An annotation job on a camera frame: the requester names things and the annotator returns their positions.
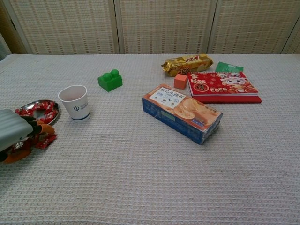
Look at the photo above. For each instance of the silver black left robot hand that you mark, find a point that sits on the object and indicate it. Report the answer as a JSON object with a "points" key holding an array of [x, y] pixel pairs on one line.
{"points": [[11, 129]]}

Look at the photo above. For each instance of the round silver metal plate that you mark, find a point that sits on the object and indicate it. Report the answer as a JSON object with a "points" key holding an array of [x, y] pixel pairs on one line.
{"points": [[35, 103]]}

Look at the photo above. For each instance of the red candy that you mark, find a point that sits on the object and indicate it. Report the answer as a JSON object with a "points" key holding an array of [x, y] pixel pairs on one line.
{"points": [[25, 112], [44, 106], [48, 141], [50, 115]]}

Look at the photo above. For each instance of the white paper cup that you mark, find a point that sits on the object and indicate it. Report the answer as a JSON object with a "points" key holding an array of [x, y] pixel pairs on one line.
{"points": [[79, 107]]}

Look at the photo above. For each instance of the brown screen panel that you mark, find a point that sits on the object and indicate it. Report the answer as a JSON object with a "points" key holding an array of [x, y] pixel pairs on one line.
{"points": [[8, 28]]}

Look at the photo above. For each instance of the green toy building brick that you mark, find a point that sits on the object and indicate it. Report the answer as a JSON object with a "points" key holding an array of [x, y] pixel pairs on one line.
{"points": [[110, 82]]}

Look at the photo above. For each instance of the woven folding screen panel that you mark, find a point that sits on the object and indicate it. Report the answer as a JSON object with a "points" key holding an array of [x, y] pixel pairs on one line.
{"points": [[164, 25], [65, 25], [294, 44], [253, 25]]}

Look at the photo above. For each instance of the white woven tablecloth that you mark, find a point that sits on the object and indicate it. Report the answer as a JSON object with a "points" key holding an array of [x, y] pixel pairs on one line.
{"points": [[140, 175]]}

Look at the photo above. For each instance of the orange blue cookie box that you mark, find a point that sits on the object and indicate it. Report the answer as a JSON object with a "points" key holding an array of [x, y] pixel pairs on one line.
{"points": [[178, 112]]}

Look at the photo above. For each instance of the small orange cube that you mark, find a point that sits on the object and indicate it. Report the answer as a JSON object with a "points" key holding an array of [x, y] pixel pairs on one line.
{"points": [[180, 82]]}

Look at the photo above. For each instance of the gold biscuit packet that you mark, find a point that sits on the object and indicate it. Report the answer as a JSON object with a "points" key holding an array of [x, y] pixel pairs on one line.
{"points": [[187, 64]]}

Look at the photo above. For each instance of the red desk calendar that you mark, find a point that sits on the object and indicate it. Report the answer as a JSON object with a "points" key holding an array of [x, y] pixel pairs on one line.
{"points": [[220, 84]]}

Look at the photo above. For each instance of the green foil sachet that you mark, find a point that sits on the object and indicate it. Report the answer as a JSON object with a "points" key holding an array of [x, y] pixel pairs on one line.
{"points": [[226, 68]]}

